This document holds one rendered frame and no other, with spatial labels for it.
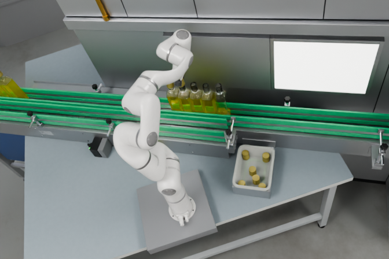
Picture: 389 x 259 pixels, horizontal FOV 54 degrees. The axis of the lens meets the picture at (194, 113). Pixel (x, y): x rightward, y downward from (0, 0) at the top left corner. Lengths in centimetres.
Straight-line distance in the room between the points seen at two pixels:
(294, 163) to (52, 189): 125
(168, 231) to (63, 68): 139
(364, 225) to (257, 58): 138
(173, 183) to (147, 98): 40
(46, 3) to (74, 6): 233
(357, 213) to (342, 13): 146
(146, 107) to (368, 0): 87
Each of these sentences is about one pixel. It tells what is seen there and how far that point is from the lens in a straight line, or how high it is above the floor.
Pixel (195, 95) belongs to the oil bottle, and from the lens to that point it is 177.
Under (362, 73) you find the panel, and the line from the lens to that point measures 178.
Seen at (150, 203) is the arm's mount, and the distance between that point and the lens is 188.
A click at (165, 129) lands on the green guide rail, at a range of 187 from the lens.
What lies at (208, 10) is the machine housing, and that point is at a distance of 161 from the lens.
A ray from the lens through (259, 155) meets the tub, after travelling 192.
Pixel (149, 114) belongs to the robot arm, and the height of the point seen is 145.
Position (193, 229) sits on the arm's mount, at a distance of 177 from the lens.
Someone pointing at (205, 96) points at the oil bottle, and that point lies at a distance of 176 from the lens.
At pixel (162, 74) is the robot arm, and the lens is 140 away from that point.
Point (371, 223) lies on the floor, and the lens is 267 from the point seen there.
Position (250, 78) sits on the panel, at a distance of 183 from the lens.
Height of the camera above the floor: 245
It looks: 53 degrees down
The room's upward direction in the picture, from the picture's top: 17 degrees counter-clockwise
